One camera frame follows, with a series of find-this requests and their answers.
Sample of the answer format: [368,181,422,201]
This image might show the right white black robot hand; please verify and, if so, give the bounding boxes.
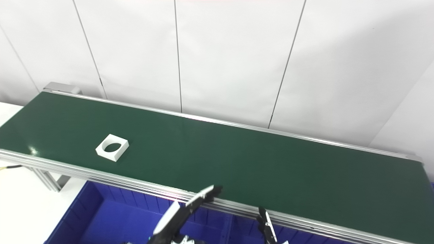
[256,206,289,244]

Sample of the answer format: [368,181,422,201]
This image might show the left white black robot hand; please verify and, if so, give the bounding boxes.
[147,185,223,244]

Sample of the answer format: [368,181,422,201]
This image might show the white square part round hole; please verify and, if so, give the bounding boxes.
[96,134,130,162]

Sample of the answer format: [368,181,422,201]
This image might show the green conveyor belt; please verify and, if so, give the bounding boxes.
[0,91,434,244]
[0,89,424,244]

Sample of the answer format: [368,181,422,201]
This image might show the aluminium conveyor leg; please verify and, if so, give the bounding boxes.
[29,167,72,192]

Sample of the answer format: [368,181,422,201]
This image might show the grey conveyor end box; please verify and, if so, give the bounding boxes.
[43,82,82,96]

